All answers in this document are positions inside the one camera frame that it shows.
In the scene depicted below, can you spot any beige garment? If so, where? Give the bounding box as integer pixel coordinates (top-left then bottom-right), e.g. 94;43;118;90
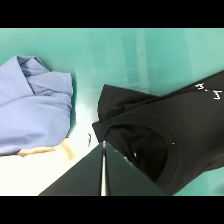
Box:
16;137;76;161

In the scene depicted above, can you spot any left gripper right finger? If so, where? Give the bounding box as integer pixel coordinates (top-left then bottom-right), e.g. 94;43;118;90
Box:
105;148;172;197

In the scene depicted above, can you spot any black T-shirt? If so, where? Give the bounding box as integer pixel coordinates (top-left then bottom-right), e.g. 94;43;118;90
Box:
92;69;224;197

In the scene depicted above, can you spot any light blue shirt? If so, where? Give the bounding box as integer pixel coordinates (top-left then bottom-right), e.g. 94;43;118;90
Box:
0;55;74;157

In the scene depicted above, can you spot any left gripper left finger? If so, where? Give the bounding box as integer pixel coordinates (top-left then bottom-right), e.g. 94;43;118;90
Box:
38;141;105;197

